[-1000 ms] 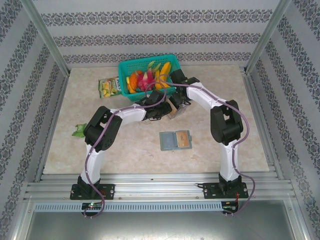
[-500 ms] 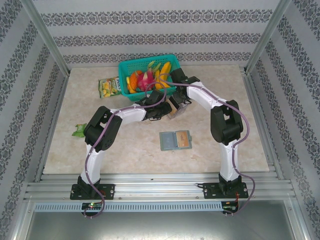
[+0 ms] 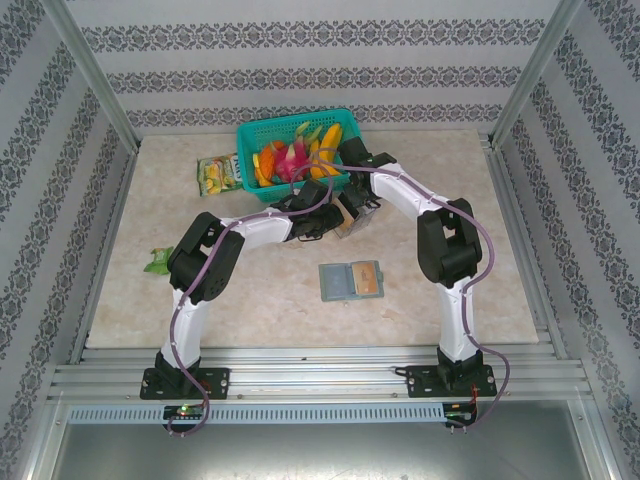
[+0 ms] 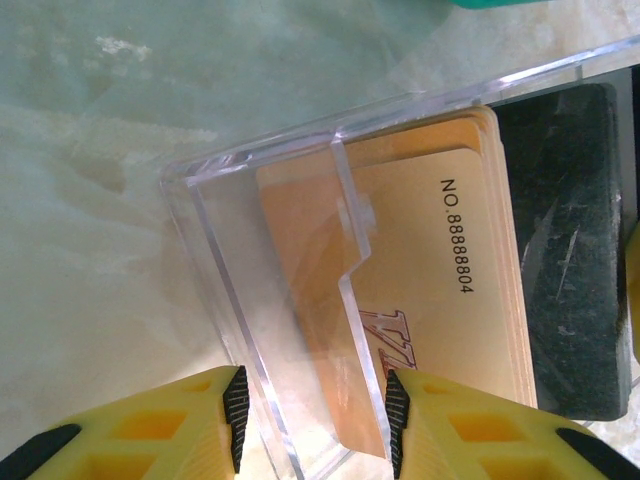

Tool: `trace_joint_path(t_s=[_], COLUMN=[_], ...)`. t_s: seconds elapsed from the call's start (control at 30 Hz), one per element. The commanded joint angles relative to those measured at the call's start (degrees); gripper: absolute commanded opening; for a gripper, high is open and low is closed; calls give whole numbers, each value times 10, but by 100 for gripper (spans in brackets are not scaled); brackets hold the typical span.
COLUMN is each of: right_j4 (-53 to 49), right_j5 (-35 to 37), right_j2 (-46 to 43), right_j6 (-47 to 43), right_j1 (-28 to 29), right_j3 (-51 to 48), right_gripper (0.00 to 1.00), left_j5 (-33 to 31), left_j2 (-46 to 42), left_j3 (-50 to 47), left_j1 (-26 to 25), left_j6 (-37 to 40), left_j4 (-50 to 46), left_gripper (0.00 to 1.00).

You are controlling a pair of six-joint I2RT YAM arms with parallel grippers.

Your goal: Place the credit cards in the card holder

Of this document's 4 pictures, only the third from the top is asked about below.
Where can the clear plastic card box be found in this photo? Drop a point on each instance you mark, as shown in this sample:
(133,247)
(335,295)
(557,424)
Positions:
(362,225)

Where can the grey-green card holder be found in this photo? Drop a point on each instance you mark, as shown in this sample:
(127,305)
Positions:
(323,280)

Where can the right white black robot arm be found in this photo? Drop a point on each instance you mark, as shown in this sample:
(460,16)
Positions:
(400,195)

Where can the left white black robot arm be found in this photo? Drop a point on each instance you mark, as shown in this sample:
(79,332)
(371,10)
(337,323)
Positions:
(265,230)

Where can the long yellow orange fruit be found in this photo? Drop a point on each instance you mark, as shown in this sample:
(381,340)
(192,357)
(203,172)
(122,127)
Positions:
(325,145)

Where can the pink dragon fruit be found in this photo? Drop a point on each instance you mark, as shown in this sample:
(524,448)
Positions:
(292,160)

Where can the teal plastic basket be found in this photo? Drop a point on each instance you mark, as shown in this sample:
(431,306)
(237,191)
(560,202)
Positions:
(250,145)

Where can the yellow green snack bag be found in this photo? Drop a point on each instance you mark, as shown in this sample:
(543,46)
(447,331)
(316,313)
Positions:
(217,175)

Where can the small green packet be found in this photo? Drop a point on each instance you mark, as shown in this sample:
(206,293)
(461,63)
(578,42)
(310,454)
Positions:
(159,260)

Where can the small controller circuit board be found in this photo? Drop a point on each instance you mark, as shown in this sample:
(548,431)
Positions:
(185,411)
(462,412)

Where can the aluminium mounting rail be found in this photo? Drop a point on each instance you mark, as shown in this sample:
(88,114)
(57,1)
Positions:
(310,375)

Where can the aluminium table side rail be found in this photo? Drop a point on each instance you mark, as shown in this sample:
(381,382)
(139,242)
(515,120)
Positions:
(527,260)

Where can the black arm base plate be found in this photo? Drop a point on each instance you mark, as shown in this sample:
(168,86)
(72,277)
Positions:
(420,382)
(215,385)

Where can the aluminium frame post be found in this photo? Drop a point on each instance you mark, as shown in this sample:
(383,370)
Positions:
(535,75)
(92,75)

